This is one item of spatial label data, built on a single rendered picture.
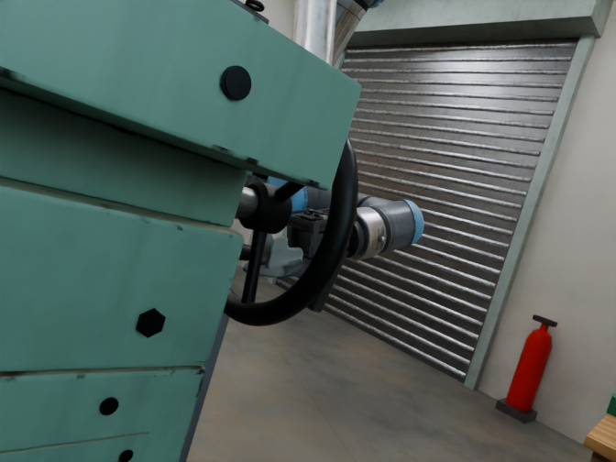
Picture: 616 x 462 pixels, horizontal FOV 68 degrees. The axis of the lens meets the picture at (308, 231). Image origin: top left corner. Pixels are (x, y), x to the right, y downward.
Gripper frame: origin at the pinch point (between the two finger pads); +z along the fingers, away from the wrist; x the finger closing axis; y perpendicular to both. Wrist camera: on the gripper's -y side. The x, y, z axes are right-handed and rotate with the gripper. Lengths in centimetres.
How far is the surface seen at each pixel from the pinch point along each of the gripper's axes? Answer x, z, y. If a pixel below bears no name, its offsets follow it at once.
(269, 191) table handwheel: 8.6, 3.3, 14.1
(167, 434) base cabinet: 28.5, 25.4, 4.5
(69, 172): 26.5, 28.8, 21.1
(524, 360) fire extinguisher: -40, -218, -120
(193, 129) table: 34.5, 25.9, 23.8
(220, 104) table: 34.5, 24.6, 24.8
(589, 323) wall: -19, -245, -95
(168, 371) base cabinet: 28.4, 25.1, 8.9
